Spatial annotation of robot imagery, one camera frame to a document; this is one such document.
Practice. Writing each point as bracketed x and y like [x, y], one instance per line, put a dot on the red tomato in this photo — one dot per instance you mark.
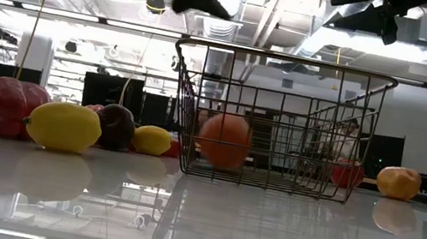
[94, 108]

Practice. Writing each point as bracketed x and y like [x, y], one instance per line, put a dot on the small red bell pepper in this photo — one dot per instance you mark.
[345, 176]

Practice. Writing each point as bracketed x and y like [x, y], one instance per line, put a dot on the tan orange potato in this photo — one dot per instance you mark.
[398, 183]

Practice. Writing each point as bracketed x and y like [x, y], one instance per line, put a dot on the large red bell pepper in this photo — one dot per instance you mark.
[2, 106]

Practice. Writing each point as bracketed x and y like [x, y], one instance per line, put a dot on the black monitor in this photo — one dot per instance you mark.
[383, 154]
[17, 73]
[111, 91]

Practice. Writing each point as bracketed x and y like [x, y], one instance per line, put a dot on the dark purple plum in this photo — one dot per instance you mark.
[116, 127]

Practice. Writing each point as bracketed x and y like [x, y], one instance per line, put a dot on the person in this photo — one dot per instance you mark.
[351, 129]

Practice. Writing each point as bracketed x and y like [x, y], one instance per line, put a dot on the yellow lemon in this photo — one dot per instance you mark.
[151, 140]
[64, 127]

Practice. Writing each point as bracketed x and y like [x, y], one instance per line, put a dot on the round orange fruit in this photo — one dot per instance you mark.
[224, 140]

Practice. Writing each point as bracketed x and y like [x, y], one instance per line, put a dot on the white pillar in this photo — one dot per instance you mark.
[39, 57]

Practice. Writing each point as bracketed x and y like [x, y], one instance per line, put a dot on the silver air duct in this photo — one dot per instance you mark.
[220, 29]

